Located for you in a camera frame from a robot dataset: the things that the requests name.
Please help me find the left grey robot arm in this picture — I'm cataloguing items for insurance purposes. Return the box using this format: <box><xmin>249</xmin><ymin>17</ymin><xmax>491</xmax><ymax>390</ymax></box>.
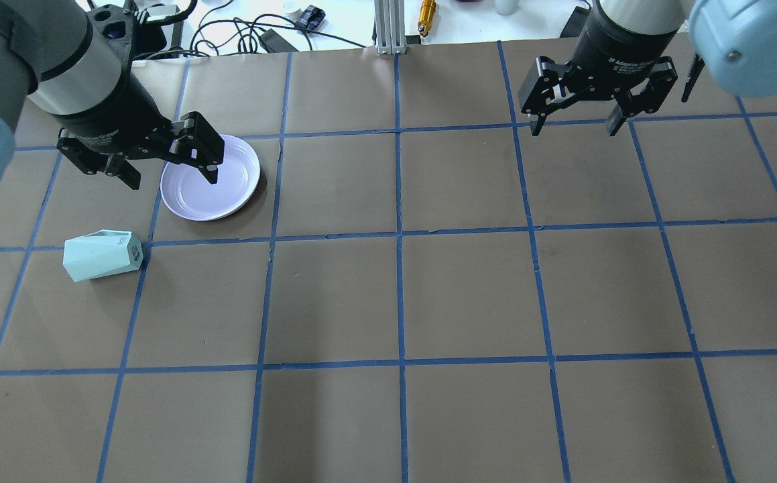
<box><xmin>0</xmin><ymin>1</ymin><xmax>225</xmax><ymax>190</ymax></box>

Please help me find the black power adapter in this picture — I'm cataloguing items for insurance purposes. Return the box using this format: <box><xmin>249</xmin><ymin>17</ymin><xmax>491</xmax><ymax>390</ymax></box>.
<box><xmin>257</xmin><ymin>30</ymin><xmax>298</xmax><ymax>53</ymax></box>

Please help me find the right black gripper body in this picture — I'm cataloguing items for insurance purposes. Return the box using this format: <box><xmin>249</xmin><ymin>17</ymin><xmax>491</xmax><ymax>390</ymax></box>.
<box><xmin>559</xmin><ymin>3</ymin><xmax>671</xmax><ymax>106</ymax></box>

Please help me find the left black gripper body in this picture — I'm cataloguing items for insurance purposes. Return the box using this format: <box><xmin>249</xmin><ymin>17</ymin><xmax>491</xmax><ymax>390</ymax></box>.
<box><xmin>56</xmin><ymin>74</ymin><xmax>174</xmax><ymax>162</ymax></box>

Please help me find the lavender round plate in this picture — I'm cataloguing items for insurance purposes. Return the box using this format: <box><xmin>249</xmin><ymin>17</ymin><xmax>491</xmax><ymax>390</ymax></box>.
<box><xmin>160</xmin><ymin>135</ymin><xmax>261</xmax><ymax>222</ymax></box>

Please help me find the mint green faceted cup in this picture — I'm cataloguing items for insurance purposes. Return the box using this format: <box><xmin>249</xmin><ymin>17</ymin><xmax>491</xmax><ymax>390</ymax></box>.
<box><xmin>62</xmin><ymin>229</ymin><xmax>144</xmax><ymax>282</ymax></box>

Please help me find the aluminium frame post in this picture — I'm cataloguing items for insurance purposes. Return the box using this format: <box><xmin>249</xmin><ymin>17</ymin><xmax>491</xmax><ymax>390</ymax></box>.
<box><xmin>373</xmin><ymin>0</ymin><xmax>408</xmax><ymax>55</ymax></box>

